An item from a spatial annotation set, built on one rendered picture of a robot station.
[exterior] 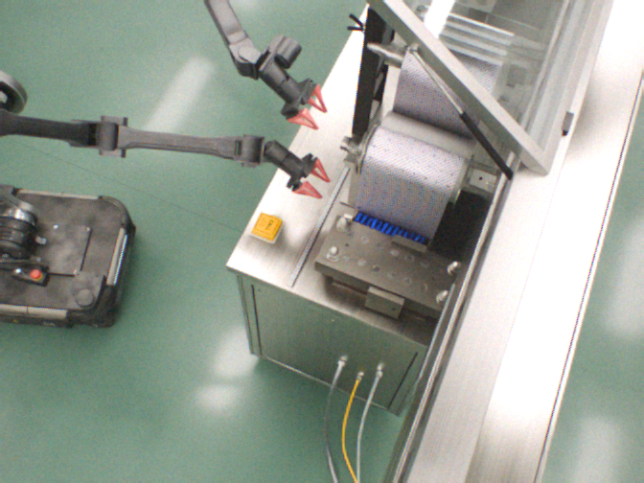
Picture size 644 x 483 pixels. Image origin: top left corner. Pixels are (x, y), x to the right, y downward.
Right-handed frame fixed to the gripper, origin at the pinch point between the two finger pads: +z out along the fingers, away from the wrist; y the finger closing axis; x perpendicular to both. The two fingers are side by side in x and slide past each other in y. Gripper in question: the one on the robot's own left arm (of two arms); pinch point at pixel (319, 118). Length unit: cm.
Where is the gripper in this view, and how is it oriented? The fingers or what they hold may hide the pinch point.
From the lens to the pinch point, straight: 180.2
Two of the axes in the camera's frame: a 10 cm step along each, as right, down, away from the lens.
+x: 6.3, -1.3, -7.7
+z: 6.8, 5.6, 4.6
